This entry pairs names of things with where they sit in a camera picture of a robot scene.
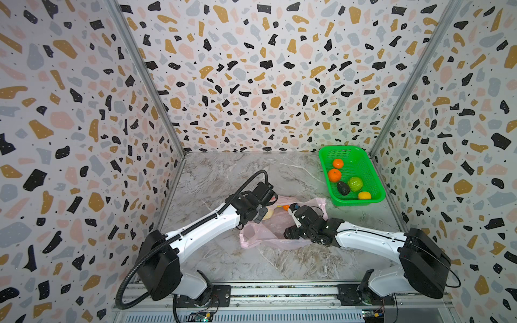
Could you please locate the corner aluminium post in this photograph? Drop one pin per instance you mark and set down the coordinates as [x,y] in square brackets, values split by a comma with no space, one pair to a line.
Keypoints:
[139,63]
[446,18]

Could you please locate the dark avocado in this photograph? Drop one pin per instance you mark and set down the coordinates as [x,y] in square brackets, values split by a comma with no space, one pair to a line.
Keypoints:
[343,188]

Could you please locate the white cauliflower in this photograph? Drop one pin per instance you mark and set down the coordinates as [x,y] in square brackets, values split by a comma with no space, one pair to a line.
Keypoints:
[269,213]

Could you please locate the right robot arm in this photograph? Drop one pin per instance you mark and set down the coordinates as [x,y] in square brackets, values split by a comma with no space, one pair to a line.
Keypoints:
[419,264]

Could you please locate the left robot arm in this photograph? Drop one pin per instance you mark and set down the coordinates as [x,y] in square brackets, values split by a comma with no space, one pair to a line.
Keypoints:
[162,274]

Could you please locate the yellow red mango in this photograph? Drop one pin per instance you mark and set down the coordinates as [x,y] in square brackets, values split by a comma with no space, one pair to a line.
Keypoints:
[364,195]

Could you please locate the orange tangerine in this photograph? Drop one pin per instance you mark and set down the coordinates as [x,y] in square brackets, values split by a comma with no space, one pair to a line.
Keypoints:
[334,175]
[338,163]

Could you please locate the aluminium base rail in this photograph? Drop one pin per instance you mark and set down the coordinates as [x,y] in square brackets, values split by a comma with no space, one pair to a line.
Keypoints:
[291,301]

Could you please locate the green plastic basket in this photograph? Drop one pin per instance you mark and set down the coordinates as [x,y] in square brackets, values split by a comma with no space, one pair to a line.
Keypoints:
[356,163]

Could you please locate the right corner aluminium post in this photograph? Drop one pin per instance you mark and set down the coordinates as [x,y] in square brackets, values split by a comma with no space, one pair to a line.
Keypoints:
[446,18]

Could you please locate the left corner aluminium post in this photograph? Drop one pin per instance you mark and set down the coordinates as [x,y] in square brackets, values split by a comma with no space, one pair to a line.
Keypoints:
[139,63]

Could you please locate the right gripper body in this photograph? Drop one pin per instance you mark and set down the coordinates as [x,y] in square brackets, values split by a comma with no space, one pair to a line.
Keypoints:
[295,233]

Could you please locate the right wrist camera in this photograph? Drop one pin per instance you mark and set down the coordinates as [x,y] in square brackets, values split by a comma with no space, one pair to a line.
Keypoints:
[292,211]

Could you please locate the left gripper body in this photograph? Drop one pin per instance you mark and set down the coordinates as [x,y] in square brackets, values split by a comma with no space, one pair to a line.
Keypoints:
[263,212]

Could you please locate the green lime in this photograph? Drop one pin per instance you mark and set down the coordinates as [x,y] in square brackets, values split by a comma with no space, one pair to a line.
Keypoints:
[355,184]

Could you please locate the pink plastic bag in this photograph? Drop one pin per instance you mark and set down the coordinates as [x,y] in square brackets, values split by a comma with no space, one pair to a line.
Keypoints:
[271,232]

